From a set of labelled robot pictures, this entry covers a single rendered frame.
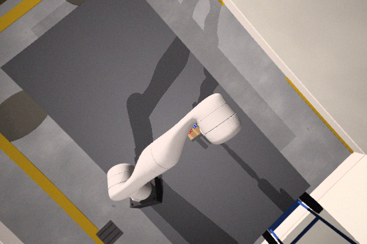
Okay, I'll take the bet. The tan flat mat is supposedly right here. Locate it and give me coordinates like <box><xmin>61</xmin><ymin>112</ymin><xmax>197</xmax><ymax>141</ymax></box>
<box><xmin>188</xmin><ymin>126</ymin><xmax>201</xmax><ymax>140</ymax></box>

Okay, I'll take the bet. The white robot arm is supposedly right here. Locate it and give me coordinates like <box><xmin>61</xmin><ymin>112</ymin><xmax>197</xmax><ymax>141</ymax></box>
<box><xmin>107</xmin><ymin>93</ymin><xmax>242</xmax><ymax>202</ymax></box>

